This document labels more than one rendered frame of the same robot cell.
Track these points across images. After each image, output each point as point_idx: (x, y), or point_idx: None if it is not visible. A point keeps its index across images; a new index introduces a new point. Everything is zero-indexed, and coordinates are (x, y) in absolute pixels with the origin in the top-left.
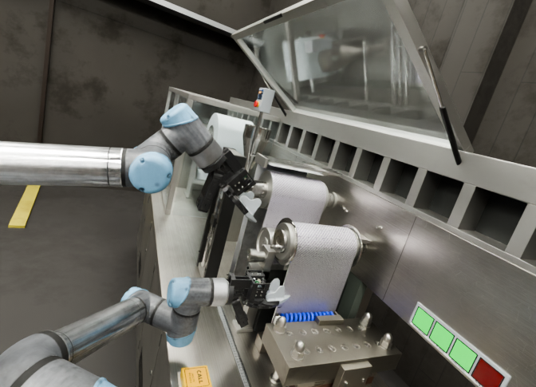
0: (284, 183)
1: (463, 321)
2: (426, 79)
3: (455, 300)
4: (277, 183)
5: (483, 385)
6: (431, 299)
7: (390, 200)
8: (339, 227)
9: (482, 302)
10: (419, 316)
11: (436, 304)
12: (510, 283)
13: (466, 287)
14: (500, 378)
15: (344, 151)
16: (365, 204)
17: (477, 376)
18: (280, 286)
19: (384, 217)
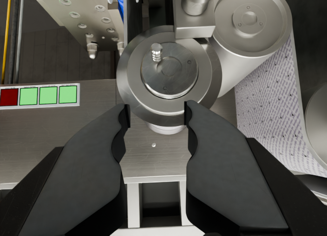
0: (298, 163)
1: (40, 118)
2: None
3: (50, 129)
4: (311, 164)
5: (8, 89)
6: (70, 115)
7: (157, 178)
8: (174, 128)
9: (32, 142)
10: (72, 95)
11: (64, 115)
12: (19, 168)
13: (47, 144)
14: (1, 103)
15: None
16: (189, 157)
17: (14, 91)
18: None
19: (155, 156)
